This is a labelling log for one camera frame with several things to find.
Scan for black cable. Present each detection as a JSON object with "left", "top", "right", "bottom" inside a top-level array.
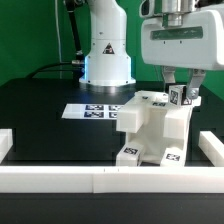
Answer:
[{"left": 25, "top": 0, "right": 86, "bottom": 80}]

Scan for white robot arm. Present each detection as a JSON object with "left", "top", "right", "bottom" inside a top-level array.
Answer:
[{"left": 64, "top": 0, "right": 224, "bottom": 99}]

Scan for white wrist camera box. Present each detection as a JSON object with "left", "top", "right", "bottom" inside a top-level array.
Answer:
[{"left": 139, "top": 0, "right": 156, "bottom": 18}]

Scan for white left fence block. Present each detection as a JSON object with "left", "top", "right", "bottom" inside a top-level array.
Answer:
[{"left": 0, "top": 129, "right": 13, "bottom": 163}]

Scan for white front fence rail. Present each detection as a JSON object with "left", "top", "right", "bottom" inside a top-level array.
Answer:
[{"left": 0, "top": 166, "right": 224, "bottom": 193}]

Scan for white chair seat part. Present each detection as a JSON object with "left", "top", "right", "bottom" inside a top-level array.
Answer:
[{"left": 126, "top": 91, "right": 193, "bottom": 166}]

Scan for white fence rail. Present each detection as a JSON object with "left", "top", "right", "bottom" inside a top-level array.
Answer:
[
  {"left": 0, "top": 166, "right": 224, "bottom": 193},
  {"left": 198, "top": 131, "right": 224, "bottom": 167}
]

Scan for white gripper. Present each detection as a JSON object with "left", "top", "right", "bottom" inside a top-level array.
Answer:
[{"left": 141, "top": 8, "right": 224, "bottom": 99}]

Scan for white tag plate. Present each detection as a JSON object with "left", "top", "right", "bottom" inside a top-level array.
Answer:
[{"left": 62, "top": 104, "right": 121, "bottom": 120}]

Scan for white tagged cube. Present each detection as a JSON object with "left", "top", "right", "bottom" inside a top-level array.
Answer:
[{"left": 169, "top": 85, "right": 192, "bottom": 106}]

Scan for white thin cable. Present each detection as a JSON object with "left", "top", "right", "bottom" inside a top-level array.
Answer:
[{"left": 54, "top": 0, "right": 64, "bottom": 80}]

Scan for white chair back frame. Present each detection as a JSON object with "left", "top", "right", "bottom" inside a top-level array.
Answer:
[{"left": 116, "top": 91, "right": 201, "bottom": 140}]

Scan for white right fence rail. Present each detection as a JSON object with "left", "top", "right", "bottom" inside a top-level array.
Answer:
[{"left": 198, "top": 131, "right": 224, "bottom": 167}]

